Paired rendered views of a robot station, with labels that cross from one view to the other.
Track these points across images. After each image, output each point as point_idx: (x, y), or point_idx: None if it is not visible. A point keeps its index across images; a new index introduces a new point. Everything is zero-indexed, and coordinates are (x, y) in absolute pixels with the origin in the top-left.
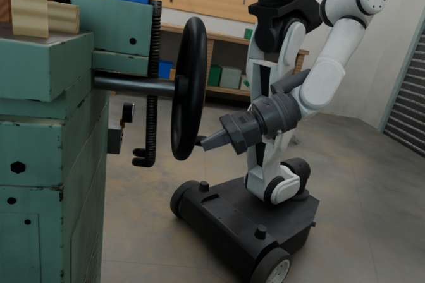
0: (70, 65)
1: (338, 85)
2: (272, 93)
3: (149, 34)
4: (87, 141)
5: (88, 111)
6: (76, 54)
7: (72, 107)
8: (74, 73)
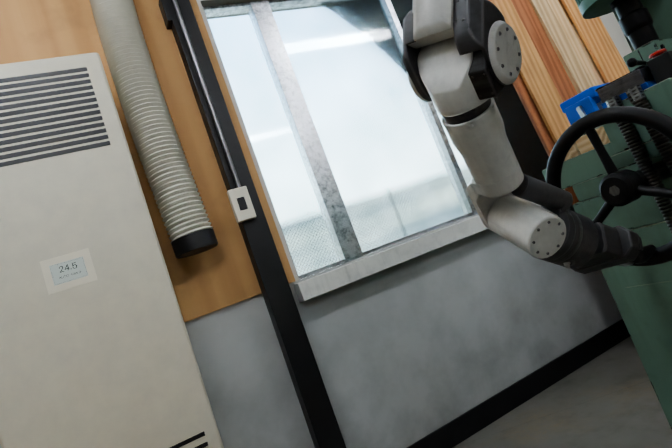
0: (573, 172)
1: (473, 204)
2: (571, 204)
3: (607, 135)
4: (657, 224)
5: (642, 198)
6: (583, 164)
7: (588, 195)
8: (585, 175)
